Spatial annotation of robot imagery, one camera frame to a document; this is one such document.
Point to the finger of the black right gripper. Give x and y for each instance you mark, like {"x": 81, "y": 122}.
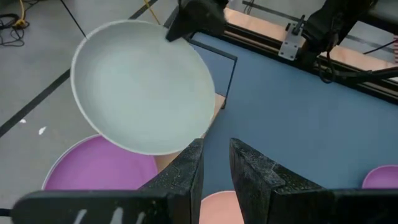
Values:
{"x": 199, "y": 15}

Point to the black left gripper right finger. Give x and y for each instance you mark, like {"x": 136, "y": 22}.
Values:
{"x": 264, "y": 193}

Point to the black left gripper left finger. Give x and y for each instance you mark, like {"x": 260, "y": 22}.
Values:
{"x": 186, "y": 186}

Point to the pink round plate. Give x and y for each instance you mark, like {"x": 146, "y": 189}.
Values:
{"x": 220, "y": 208}

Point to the purple round plate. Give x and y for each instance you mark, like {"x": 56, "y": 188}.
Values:
{"x": 99, "y": 168}
{"x": 382, "y": 179}

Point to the white round plate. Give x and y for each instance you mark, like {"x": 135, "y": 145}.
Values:
{"x": 140, "y": 93}

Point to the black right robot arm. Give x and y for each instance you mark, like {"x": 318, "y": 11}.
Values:
{"x": 329, "y": 21}

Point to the blue table mat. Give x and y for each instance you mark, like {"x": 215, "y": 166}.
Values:
{"x": 295, "y": 124}

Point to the white floor tape scrap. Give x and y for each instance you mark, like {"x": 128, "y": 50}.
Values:
{"x": 42, "y": 130}
{"x": 22, "y": 120}

